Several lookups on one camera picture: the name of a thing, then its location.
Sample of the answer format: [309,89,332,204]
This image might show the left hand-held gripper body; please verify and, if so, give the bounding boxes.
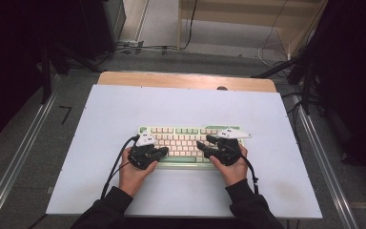
[127,133,161,171]

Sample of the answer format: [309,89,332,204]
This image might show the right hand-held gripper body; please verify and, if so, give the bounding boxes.
[207,127,254,167]

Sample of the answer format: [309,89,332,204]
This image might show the green and cream keyboard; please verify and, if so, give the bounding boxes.
[136,124,246,171]

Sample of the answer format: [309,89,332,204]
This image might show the person's right hand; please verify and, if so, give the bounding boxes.
[209,145,250,188]

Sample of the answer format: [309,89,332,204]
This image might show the person's left hand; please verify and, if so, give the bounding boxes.
[117,147,159,198]

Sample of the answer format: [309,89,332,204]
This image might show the light wooden table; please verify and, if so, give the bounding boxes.
[96,71,277,94]

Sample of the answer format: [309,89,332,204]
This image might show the person's dark lap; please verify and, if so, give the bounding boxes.
[120,217,236,229]

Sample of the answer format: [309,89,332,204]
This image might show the black tripod stand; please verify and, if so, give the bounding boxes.
[252,44,323,116]

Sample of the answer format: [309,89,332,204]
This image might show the power strip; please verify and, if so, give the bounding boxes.
[117,39,145,50]

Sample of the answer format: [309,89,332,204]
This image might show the black metal stand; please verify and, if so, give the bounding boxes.
[39,44,54,105]

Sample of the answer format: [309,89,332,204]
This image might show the light wooden shelf unit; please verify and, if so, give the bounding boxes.
[175,0,329,60]

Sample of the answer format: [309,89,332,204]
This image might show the black cabinet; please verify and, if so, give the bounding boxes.
[77,0,128,62]

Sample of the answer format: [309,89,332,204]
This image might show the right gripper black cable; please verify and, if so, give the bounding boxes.
[232,144,261,196]

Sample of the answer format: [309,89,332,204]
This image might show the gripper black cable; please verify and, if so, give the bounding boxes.
[232,144,261,196]
[99,135,141,201]

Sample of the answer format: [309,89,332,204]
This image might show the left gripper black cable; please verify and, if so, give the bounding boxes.
[99,135,141,201]

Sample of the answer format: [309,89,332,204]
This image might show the metal floor rail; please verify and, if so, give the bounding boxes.
[0,90,60,229]
[293,94,360,229]

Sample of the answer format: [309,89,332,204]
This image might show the bundle of floor cables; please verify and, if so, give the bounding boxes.
[99,43,181,58]

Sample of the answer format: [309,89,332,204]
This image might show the black hanging cable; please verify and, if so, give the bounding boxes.
[182,0,200,51]

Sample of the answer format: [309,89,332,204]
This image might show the white floor cable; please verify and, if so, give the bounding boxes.
[256,0,293,71]

